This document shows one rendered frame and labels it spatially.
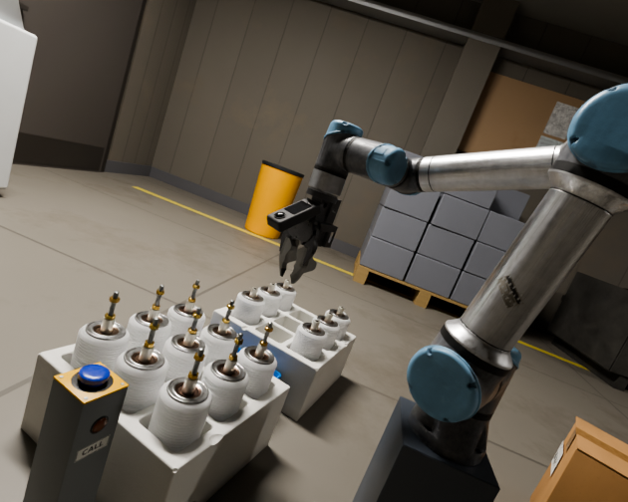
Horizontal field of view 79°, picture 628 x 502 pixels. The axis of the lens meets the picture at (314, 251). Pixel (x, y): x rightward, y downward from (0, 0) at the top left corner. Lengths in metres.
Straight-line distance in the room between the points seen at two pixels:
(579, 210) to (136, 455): 0.78
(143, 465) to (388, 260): 2.59
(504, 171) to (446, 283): 2.47
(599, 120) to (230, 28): 4.42
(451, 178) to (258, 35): 4.01
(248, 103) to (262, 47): 0.58
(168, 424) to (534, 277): 0.63
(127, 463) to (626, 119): 0.90
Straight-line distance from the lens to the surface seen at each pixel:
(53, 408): 0.68
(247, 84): 4.57
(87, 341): 0.89
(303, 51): 4.49
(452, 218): 3.14
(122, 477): 0.85
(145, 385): 0.82
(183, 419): 0.76
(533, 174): 0.78
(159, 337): 0.96
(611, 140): 0.61
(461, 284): 3.25
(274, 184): 3.45
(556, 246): 0.62
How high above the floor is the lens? 0.70
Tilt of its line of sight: 11 degrees down
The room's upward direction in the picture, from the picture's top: 20 degrees clockwise
